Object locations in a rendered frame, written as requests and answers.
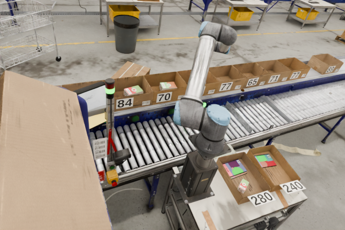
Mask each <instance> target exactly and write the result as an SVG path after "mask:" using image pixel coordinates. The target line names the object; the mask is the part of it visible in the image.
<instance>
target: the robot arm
mask: <svg viewBox="0 0 345 230"><path fill-rule="evenodd" d="M198 37H199V43H198V47H197V51H196V55H195V59H194V62H193V66H192V69H191V73H190V76H189V80H188V84H187V88H186V92H185V96H183V97H181V99H180V101H177V102H176V105H175V111H174V123H175V124H177V125H179V126H183V127H187V128H191V129H194V130H198V131H200V132H199V133H198V135H197V137H196V145H197V146H198V148H199V149H200V150H202V151H203V152H205V153H208V154H218V153H220V152H221V151H222V150H223V149H224V145H225V143H224V136H225V133H226V131H227V128H228V125H229V121H230V118H231V115H230V113H229V111H228V110H227V109H226V108H224V107H223V106H220V105H217V104H212V105H210V106H208V107H207V108H206V107H203V102H202V100H201V99H202V95H203V91H204V87H205V83H206V79H207V75H208V70H209V66H210V62H211V59H212V55H213V52H218V53H223V54H228V53H229V50H230V47H231V45H232V44H234V43H235V42H236V40H237V33H236V31H235V30H234V29H233V28H232V27H230V26H227V25H223V24H217V23H212V22H207V21H204V22H203V23H202V25H201V27H200V30H199V33H198ZM216 41H217V42H216ZM219 42H220V43H219Z"/></svg>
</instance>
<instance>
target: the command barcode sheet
mask: <svg viewBox="0 0 345 230"><path fill-rule="evenodd" d="M107 140H108V138H107V137H106V138H101V139H97V140H93V152H94V160H97V159H101V158H105V157H107Z"/></svg>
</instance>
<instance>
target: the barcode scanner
mask: <svg viewBox="0 0 345 230"><path fill-rule="evenodd" d="M112 156H113V159H114V161H115V162H116V166H119V165H121V164H123V163H124V162H123V160H126V159H128V158H131V152H130V150H129V148H127V149H122V150H119V151H116V152H114V153H113V154H112Z"/></svg>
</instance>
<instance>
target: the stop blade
mask: <svg viewBox="0 0 345 230"><path fill-rule="evenodd" d="M225 107H226V108H227V109H228V110H229V111H230V112H231V113H232V114H233V116H234V117H235V118H236V119H237V120H238V121H239V122H240V123H241V124H242V126H243V127H244V128H245V129H246V130H247V131H248V132H249V133H250V134H251V132H252V130H253V128H252V127H251V126H250V125H249V123H248V122H247V121H246V120H245V119H244V118H243V117H242V116H241V115H240V114H239V113H238V112H237V111H236V110H235V108H234V107H233V106H232V105H231V104H230V103H229V102H228V101H227V103H226V106H225Z"/></svg>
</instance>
